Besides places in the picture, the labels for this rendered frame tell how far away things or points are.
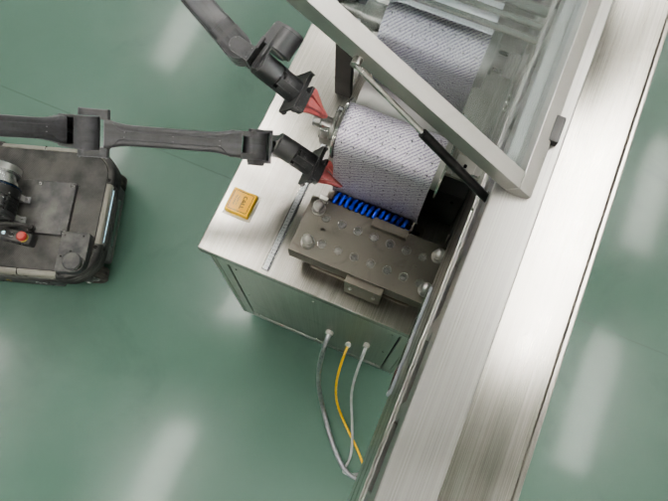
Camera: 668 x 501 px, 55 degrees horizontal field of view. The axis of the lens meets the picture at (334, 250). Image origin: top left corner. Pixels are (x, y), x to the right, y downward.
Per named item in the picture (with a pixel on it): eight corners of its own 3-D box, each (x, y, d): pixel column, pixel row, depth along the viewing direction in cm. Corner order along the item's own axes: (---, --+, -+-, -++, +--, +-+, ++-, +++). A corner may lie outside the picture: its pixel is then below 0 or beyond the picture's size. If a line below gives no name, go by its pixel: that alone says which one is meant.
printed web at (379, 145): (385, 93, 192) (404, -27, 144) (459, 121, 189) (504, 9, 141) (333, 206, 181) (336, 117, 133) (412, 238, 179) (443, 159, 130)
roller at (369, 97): (367, 95, 168) (370, 69, 156) (459, 130, 165) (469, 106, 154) (349, 133, 165) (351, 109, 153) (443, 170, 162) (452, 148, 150)
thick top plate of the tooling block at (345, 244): (313, 203, 174) (312, 194, 169) (452, 258, 170) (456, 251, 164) (288, 254, 170) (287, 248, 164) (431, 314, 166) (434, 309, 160)
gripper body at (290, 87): (283, 116, 148) (258, 97, 144) (301, 81, 151) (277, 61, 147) (299, 112, 143) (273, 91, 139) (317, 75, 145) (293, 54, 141)
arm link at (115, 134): (76, 156, 144) (76, 106, 142) (79, 154, 149) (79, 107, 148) (266, 169, 155) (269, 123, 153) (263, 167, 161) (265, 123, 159)
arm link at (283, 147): (269, 150, 155) (282, 130, 155) (262, 149, 161) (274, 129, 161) (293, 166, 158) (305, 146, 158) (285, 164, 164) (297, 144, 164)
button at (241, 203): (236, 189, 183) (235, 186, 181) (257, 198, 182) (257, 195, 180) (225, 211, 181) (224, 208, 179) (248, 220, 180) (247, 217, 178)
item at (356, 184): (333, 189, 171) (334, 158, 154) (416, 222, 169) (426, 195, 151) (332, 190, 171) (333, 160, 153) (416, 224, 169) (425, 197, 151)
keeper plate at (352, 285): (346, 284, 174) (347, 273, 164) (381, 298, 173) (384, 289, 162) (342, 292, 173) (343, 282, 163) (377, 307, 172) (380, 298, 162)
